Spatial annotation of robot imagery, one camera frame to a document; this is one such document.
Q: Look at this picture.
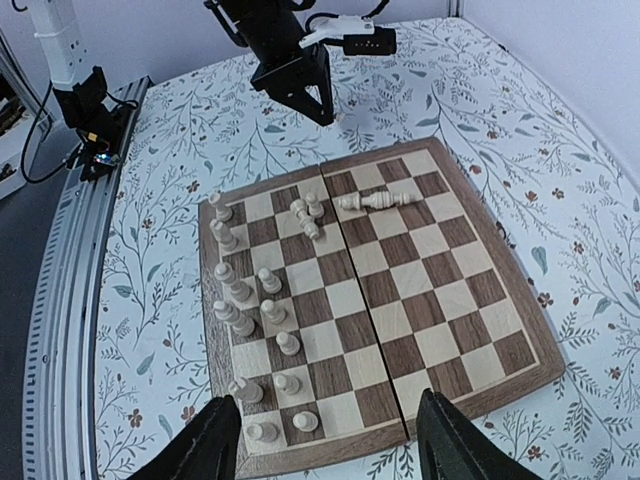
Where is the wooden chess board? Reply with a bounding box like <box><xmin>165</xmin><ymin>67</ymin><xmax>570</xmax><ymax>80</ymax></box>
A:
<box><xmin>198</xmin><ymin>138</ymin><xmax>565</xmax><ymax>479</ymax></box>

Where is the standing light pawn piece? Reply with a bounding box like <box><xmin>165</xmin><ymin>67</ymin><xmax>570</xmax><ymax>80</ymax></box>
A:
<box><xmin>260</xmin><ymin>299</ymin><xmax>287</xmax><ymax>325</ymax></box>

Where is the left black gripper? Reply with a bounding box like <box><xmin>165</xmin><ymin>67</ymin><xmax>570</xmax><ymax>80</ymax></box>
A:
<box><xmin>204</xmin><ymin>1</ymin><xmax>334</xmax><ymax>125</ymax></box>

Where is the light wooden bishop piece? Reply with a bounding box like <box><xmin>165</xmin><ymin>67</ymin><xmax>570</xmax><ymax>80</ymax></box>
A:
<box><xmin>228</xmin><ymin>377</ymin><xmax>264</xmax><ymax>404</ymax></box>

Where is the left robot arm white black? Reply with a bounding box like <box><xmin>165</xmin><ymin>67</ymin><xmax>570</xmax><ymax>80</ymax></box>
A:
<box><xmin>26</xmin><ymin>1</ymin><xmax>334</xmax><ymax>128</ymax></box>

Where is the light wooden king piece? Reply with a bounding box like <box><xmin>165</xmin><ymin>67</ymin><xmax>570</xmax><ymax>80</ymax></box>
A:
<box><xmin>214</xmin><ymin>262</ymin><xmax>253</xmax><ymax>310</ymax></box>

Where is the right aluminium frame post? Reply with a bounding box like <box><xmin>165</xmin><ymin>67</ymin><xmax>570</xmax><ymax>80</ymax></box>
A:
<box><xmin>447</xmin><ymin>0</ymin><xmax>465</xmax><ymax>18</ymax></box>

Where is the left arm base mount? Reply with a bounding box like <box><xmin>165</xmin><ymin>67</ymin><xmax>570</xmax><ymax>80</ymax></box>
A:
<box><xmin>53</xmin><ymin>66</ymin><xmax>139</xmax><ymax>181</ymax></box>

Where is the aluminium front rail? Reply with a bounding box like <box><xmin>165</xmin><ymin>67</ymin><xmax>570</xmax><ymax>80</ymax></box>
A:
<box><xmin>22</xmin><ymin>74</ymin><xmax>151</xmax><ymax>480</ymax></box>

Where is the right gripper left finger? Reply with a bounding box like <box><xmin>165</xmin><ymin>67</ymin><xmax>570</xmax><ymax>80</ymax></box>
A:
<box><xmin>134</xmin><ymin>395</ymin><xmax>241</xmax><ymax>480</ymax></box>

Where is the light chess piece cluster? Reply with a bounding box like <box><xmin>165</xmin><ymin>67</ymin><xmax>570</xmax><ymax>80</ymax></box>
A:
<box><xmin>336</xmin><ymin>191</ymin><xmax>418</xmax><ymax>211</ymax></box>
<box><xmin>290</xmin><ymin>192</ymin><xmax>324</xmax><ymax>240</ymax></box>

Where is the light wooden rook piece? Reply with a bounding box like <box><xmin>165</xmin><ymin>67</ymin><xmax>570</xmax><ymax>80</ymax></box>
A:
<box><xmin>246</xmin><ymin>422</ymin><xmax>279</xmax><ymax>443</ymax></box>

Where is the light chess piece cluster left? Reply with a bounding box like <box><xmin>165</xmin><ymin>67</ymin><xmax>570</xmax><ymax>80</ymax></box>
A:
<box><xmin>290</xmin><ymin>192</ymin><xmax>324</xmax><ymax>240</ymax></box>

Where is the light chess piece cluster centre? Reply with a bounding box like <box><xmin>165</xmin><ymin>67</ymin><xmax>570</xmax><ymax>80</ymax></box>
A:
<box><xmin>336</xmin><ymin>191</ymin><xmax>418</xmax><ymax>211</ymax></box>

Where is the light wooden pawn piece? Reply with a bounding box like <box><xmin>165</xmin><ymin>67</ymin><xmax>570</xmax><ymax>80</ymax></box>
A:
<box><xmin>208</xmin><ymin>191</ymin><xmax>233</xmax><ymax>222</ymax></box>

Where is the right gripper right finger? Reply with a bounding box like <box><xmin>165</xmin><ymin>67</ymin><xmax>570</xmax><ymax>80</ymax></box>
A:
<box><xmin>416</xmin><ymin>390</ymin><xmax>540</xmax><ymax>480</ymax></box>

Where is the light wooden knight piece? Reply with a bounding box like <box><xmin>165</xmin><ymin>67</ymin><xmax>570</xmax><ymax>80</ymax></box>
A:
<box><xmin>209</xmin><ymin>219</ymin><xmax>239</xmax><ymax>253</ymax></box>

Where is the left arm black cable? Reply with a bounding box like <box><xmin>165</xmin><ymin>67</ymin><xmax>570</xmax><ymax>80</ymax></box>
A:
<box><xmin>19</xmin><ymin>84</ymin><xmax>66</xmax><ymax>185</ymax></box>

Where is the light wooden queen piece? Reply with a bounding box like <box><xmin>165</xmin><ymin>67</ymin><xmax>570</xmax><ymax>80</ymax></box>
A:
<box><xmin>213</xmin><ymin>300</ymin><xmax>256</xmax><ymax>337</ymax></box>

